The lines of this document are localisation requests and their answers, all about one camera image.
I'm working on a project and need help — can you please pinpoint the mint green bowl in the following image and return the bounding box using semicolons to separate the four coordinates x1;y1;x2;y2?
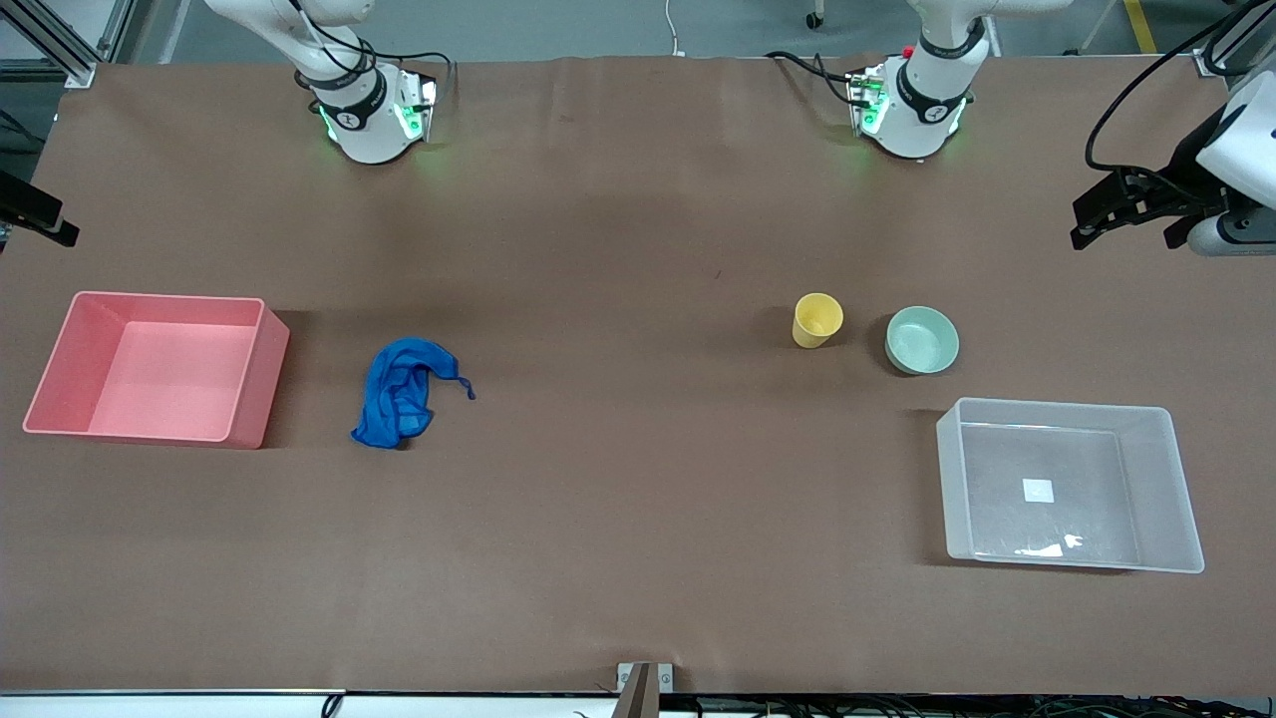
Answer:
885;305;961;377

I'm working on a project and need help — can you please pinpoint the yellow plastic cup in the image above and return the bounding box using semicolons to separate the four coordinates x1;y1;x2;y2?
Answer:
793;292;845;350

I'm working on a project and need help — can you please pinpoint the blue cloth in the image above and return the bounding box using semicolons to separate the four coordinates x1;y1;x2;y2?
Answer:
351;338;478;450

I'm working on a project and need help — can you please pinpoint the pink plastic box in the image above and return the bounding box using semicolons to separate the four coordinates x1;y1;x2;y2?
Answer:
22;291;291;451

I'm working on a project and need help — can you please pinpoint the clear plastic box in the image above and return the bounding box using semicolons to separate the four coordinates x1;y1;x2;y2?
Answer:
935;397;1206;575

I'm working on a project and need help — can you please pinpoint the green-lit left base connector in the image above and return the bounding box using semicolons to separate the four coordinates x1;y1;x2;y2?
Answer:
846;67;891;137

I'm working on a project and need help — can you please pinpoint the green-lit base connector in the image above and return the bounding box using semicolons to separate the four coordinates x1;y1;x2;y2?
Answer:
395;74;441;144
846;67;891;137

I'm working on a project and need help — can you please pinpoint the green-lit right base connector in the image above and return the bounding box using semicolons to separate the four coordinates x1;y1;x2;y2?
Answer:
395;74;441;144

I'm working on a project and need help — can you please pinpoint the brown table cover sheet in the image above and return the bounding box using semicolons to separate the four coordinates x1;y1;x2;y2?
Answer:
0;55;1276;697

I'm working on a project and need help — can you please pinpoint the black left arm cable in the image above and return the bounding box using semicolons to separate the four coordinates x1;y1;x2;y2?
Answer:
1085;0;1276;200

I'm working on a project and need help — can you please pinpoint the aluminium frame corner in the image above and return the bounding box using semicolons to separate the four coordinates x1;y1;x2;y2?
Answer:
1193;0;1276;77

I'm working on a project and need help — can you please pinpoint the aluminium frame profile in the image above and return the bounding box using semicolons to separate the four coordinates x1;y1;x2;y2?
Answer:
0;0;137;89

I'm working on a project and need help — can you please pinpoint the black left base cable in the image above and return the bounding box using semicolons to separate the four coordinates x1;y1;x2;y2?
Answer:
765;50;870;107

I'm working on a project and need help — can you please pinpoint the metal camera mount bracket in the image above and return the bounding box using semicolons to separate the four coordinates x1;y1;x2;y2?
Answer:
616;662;676;718

